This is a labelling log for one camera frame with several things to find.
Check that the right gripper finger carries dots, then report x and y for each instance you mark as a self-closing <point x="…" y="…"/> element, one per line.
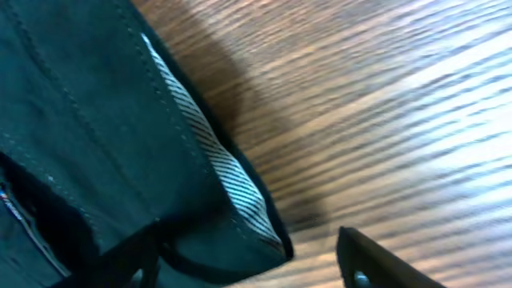
<point x="365" y="264"/>

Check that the black shorts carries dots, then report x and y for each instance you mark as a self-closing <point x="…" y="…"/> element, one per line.
<point x="114" y="172"/>

